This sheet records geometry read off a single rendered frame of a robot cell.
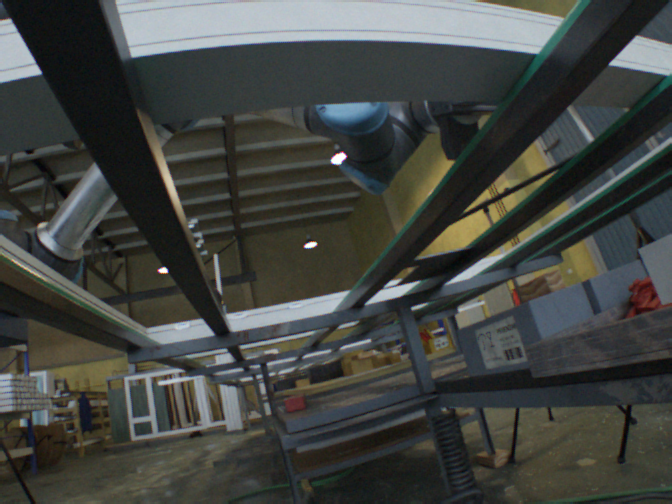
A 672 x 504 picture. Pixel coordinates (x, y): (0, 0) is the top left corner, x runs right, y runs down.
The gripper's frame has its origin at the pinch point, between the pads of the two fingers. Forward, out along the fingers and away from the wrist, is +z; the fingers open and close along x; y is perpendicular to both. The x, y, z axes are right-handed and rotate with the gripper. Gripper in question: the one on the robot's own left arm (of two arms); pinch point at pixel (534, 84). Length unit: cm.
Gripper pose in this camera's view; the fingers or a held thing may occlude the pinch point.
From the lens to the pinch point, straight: 47.0
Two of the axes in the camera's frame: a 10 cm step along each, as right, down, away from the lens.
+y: -1.1, -9.7, -2.4
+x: 9.5, -1.7, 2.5
